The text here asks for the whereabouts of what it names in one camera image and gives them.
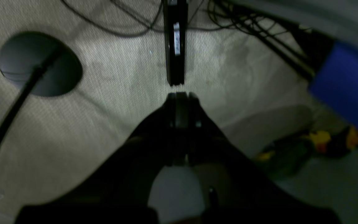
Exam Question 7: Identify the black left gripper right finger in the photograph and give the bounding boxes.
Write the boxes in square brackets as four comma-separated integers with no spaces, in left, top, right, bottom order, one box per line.
[186,93,341,224]

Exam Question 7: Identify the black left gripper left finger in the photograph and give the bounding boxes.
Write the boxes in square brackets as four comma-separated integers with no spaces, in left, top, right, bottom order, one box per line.
[15,92,185,224]

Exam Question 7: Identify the colourful toys on floor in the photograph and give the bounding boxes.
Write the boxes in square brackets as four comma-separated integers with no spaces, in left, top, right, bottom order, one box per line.
[252,126,358,180]

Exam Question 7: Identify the black round lamp base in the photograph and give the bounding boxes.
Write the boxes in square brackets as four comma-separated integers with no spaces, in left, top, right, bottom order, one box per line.
[0,31,83,97]

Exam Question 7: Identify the black vertical stand bar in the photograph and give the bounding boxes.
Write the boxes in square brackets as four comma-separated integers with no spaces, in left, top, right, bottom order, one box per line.
[162,0,188,86]

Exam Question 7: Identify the bundle of black cables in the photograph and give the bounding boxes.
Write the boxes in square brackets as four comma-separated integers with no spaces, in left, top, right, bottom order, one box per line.
[61,0,338,81]

